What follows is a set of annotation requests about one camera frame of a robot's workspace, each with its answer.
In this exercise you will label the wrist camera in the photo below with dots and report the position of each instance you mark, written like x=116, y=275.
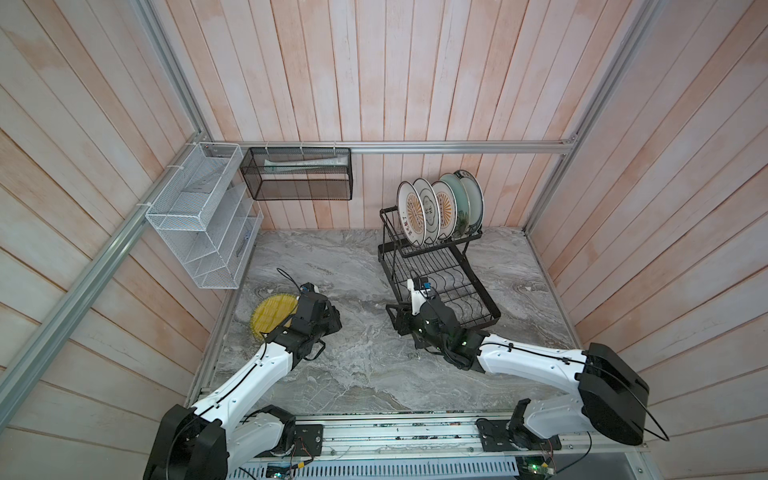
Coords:
x=421, y=293
x=308, y=288

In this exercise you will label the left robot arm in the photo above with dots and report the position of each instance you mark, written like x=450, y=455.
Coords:
x=218, y=434

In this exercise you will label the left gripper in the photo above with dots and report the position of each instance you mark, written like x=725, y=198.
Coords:
x=333, y=317

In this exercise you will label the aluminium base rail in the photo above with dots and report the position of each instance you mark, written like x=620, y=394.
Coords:
x=431, y=434

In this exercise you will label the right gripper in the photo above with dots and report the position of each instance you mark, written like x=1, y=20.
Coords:
x=404, y=316

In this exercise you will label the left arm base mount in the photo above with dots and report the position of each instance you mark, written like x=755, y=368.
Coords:
x=298, y=440

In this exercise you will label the white wire mesh shelf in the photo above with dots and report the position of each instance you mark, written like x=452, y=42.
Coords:
x=206, y=219

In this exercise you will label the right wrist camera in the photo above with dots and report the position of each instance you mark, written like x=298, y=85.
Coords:
x=421, y=293

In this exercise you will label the orange sunburst plate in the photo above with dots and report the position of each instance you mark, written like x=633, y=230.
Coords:
x=411, y=214
x=447, y=209

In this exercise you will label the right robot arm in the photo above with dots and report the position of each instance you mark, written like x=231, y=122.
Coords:
x=599, y=392

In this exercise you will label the yellow round plate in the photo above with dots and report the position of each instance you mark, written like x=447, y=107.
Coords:
x=270, y=313

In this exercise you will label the mint green flower plate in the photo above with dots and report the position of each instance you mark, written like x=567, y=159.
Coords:
x=462, y=205

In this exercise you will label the green rim white plate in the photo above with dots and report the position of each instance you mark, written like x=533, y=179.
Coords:
x=475, y=198

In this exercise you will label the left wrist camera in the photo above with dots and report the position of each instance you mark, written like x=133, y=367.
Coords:
x=308, y=288

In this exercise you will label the black two-tier dish rack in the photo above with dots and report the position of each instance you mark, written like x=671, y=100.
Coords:
x=446, y=267

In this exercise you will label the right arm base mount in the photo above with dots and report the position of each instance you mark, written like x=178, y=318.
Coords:
x=499, y=436

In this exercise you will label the black mesh wall basket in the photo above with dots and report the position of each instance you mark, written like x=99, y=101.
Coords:
x=298, y=173

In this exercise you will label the white plate green clover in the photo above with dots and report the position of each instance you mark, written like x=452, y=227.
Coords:
x=430, y=209

